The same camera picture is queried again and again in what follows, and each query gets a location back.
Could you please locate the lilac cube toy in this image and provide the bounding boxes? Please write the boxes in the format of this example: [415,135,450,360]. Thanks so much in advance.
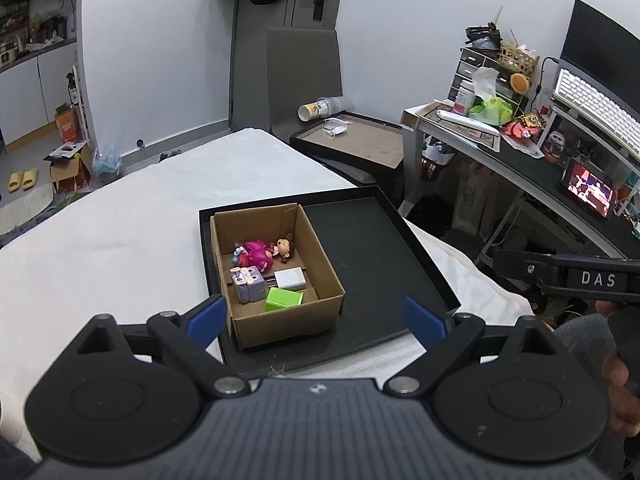
[230,266,267,304]

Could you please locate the small red toy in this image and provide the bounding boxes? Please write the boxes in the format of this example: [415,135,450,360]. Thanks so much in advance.
[231,252,252,268]

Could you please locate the green toy block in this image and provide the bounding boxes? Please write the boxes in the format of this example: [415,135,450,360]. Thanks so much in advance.
[265,287,304,312]

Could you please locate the brown cardboard box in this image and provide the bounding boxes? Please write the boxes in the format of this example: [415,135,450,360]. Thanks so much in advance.
[210,203,345,350]

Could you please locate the pink doll figure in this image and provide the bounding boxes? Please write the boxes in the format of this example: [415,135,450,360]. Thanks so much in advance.
[232,235,294,273]

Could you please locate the white power adapter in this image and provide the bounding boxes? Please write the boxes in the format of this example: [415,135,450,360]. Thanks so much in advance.
[273,266,307,292]

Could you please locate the person's hand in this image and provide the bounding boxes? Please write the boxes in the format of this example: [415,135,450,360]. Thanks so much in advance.
[602,351,640,437]

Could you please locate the small screen device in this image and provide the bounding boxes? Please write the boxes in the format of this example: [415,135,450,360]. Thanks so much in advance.
[561,159,615,219]

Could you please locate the black tray with cardboard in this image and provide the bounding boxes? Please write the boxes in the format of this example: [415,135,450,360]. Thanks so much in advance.
[290,112,404,174]

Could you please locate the white keyboard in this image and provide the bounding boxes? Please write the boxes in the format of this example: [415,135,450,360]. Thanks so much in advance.
[552,68,639,159]

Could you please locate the green cloth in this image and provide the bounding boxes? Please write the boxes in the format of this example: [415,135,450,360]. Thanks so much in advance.
[468,96,513,127]

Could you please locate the open cardboard box on floor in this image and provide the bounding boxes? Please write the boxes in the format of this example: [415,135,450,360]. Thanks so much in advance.
[44,141,92,194]

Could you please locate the grey desk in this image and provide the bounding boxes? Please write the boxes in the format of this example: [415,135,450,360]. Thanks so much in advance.
[400,103,639,259]

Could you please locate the black monitor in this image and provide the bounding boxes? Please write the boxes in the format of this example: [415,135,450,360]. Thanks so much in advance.
[560,0,640,115]

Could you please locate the yellow slippers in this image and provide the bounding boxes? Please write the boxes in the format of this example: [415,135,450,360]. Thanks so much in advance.
[6,168,39,193]

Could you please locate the stack of plastic cups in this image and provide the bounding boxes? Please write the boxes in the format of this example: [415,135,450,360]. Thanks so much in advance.
[297,96,349,122]

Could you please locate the orange cardboard box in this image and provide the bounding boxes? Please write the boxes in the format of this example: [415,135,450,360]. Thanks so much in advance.
[54,103,81,143]

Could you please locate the grey drawer organizer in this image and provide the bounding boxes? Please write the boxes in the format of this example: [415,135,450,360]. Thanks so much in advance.
[447,45,532,111]

